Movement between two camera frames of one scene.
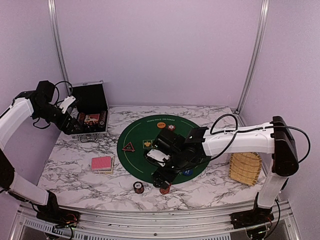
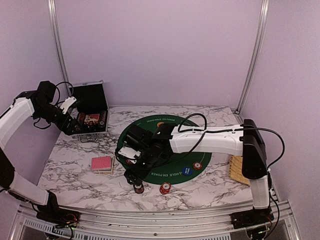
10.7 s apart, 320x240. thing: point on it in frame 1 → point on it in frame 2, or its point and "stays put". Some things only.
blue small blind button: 188,172 stays put
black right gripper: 156,177 → 129,174
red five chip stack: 165,191 stays put
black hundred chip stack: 138,187 stays put
